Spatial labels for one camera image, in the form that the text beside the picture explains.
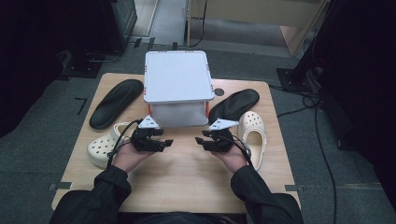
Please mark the person's right hand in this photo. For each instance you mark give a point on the person's right hand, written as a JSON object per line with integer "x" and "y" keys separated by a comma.
{"x": 235, "y": 160}

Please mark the small black floor tape strip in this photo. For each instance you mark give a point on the small black floor tape strip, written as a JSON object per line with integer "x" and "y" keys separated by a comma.
{"x": 137, "y": 43}

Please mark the person's left hand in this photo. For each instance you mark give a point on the person's left hand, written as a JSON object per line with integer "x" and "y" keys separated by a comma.
{"x": 129, "y": 158}

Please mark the black metal stand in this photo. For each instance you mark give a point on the black metal stand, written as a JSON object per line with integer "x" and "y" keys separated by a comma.
{"x": 294, "y": 79}

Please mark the black cabinet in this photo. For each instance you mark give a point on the black cabinet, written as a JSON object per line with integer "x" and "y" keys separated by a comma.
{"x": 118, "y": 25}

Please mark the black stand base plate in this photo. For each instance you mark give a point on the black stand base plate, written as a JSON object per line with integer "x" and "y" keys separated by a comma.
{"x": 81, "y": 70}

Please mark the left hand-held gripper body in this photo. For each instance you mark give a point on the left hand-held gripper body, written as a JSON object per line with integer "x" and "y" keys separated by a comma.
{"x": 140, "y": 140}

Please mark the light wooden cabinet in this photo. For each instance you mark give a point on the light wooden cabinet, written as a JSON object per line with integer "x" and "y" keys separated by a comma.
{"x": 264, "y": 12}

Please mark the cream clog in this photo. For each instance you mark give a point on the cream clog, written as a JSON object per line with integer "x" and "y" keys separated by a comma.
{"x": 102, "y": 149}
{"x": 253, "y": 124}

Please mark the white shoe rack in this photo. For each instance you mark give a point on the white shoe rack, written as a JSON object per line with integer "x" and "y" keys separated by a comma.
{"x": 177, "y": 77}

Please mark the round grey table sticker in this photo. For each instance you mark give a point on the round grey table sticker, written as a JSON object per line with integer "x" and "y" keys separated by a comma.
{"x": 219, "y": 91}

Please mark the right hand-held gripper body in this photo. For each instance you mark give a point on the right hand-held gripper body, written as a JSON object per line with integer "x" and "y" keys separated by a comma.
{"x": 224, "y": 141}

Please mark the black insole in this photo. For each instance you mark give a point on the black insole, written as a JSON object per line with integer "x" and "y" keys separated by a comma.
{"x": 113, "y": 104}
{"x": 235, "y": 104}

